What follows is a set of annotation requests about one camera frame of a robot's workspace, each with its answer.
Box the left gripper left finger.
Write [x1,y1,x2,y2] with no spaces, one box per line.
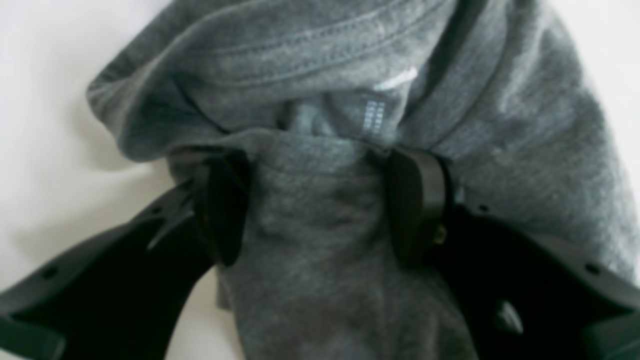
[0,150,252,360]

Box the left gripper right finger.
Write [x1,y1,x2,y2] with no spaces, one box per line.
[385,148,640,360]

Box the grey T-shirt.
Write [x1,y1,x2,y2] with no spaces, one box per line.
[87,0,639,360]

